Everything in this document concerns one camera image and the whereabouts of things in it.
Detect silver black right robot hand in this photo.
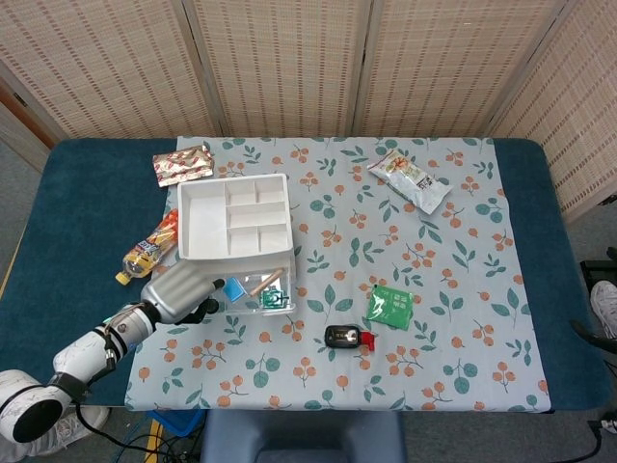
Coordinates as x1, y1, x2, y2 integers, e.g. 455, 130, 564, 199
570, 259, 617, 349

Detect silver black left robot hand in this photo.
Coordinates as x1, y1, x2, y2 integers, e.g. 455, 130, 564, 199
141, 262, 227, 325

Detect clear plastic drawer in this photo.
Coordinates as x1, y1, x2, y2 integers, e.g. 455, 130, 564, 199
211, 258, 296, 317

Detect white drawer organizer box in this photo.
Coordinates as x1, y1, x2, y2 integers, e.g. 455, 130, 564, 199
176, 173, 296, 276

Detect wooden stick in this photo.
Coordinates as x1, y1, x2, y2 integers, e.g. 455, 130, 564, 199
249, 269, 283, 296

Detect gold red snack packet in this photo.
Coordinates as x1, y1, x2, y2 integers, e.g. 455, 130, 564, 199
152, 144, 216, 188

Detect blue plastic bin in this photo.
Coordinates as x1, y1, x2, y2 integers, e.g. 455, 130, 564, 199
147, 409, 203, 438

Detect white sneaker grey laces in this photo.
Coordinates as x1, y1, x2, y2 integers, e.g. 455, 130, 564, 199
52, 407, 111, 448

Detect floral patterned tablecloth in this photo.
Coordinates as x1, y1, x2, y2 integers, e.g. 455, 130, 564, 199
123, 136, 551, 413

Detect black ink bottle red cap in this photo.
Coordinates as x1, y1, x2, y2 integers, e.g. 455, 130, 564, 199
323, 323, 378, 352

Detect blue padded chair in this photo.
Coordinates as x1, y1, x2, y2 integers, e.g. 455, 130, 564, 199
200, 409, 409, 463

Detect green tea sachet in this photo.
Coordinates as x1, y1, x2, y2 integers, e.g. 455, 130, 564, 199
363, 283, 416, 332

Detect white nut snack bag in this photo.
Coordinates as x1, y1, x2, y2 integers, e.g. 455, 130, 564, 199
366, 148, 454, 216

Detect woven bamboo folding screen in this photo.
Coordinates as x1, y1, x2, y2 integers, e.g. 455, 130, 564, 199
0, 0, 617, 226

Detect black cable with metal connector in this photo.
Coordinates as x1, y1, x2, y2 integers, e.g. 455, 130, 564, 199
587, 419, 617, 452

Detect black floor cable bundle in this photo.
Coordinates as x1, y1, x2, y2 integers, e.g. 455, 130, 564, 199
113, 428, 203, 463

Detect wooden door with brown frame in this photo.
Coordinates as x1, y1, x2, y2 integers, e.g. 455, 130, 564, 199
0, 79, 57, 173

